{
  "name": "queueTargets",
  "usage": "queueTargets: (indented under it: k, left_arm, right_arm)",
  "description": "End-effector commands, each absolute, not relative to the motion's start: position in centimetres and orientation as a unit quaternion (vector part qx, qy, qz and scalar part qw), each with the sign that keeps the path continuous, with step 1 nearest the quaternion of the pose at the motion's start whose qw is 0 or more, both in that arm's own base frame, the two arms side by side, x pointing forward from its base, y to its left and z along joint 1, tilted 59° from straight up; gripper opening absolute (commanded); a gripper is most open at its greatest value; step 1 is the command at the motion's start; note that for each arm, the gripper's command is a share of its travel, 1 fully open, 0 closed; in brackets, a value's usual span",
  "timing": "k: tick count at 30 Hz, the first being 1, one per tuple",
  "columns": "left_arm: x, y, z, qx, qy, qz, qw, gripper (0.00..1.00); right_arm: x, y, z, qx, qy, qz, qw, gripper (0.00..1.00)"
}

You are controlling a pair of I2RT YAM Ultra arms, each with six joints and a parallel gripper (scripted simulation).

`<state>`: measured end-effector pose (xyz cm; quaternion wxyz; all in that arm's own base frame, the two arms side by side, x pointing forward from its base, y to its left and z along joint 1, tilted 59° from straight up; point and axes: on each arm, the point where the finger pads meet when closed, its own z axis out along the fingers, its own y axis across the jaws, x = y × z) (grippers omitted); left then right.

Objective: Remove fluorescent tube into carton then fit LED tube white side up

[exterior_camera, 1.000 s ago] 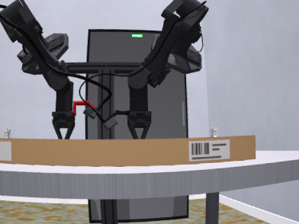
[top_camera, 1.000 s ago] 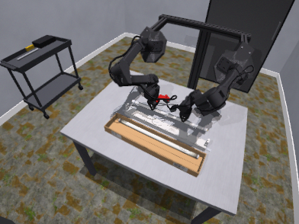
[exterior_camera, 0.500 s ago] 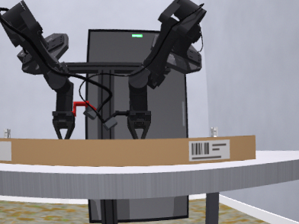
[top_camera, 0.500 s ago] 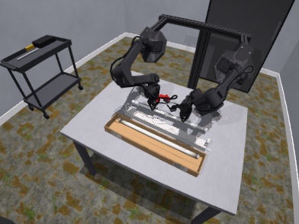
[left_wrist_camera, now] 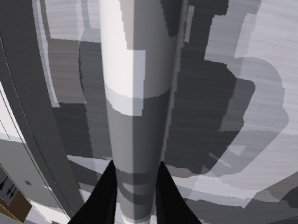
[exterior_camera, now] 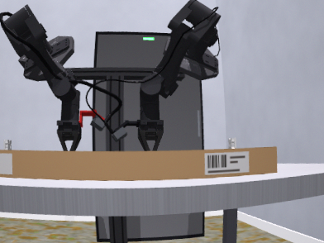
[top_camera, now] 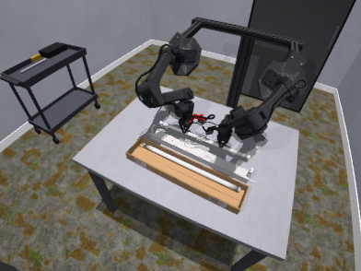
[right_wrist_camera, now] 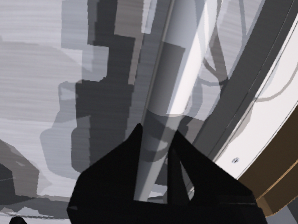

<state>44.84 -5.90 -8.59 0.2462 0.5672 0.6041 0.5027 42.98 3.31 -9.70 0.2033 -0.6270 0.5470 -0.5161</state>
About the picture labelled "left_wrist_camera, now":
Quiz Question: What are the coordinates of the white tube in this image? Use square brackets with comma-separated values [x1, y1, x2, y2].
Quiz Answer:
[99, 0, 184, 224]

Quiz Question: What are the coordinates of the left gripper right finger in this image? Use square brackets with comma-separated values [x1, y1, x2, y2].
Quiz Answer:
[156, 161, 202, 224]

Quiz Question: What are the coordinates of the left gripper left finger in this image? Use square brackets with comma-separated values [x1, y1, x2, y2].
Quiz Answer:
[67, 160, 117, 224]

